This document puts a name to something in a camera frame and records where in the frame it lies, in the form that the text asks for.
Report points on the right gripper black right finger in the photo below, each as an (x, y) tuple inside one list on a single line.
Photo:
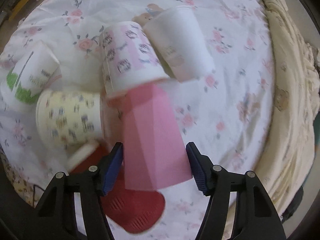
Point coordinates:
[(255, 214)]

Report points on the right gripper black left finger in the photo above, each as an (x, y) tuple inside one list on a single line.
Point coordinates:
[(55, 212)]

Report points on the pink faceted plastic cup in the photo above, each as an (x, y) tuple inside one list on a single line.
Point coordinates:
[(154, 151)]

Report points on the red ribbed paper cup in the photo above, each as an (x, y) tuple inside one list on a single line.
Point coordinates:
[(134, 211)]

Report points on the yellow patterned paper cup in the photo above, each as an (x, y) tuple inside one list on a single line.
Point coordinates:
[(68, 118)]

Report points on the green and white paper cup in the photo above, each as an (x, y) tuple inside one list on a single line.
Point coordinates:
[(26, 81)]

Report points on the pink patterned paper cup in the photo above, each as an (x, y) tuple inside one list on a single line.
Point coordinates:
[(129, 59)]

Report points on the plain white paper cup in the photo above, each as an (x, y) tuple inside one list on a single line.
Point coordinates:
[(177, 36)]

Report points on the cream bear print duvet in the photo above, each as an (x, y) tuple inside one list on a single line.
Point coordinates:
[(279, 110)]

